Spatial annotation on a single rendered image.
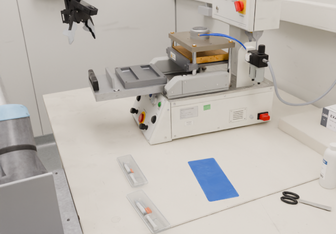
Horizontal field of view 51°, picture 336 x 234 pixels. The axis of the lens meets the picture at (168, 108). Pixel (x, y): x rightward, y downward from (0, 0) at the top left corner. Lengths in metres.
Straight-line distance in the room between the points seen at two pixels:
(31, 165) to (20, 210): 0.11
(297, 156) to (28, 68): 2.08
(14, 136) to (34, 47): 1.87
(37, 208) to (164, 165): 0.49
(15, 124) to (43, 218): 0.25
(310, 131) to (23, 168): 1.02
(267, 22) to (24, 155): 0.97
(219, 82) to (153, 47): 1.69
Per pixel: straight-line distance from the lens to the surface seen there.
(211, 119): 1.43
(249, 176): 1.22
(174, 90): 1.32
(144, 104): 1.53
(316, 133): 1.45
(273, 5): 1.42
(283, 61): 1.96
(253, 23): 1.40
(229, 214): 1.07
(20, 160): 0.96
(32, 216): 0.97
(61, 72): 2.88
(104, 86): 1.39
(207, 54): 1.43
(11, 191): 0.92
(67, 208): 1.13
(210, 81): 1.37
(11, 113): 1.01
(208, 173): 1.22
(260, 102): 1.51
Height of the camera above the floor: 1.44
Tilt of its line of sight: 24 degrees down
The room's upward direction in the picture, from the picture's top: 2 degrees counter-clockwise
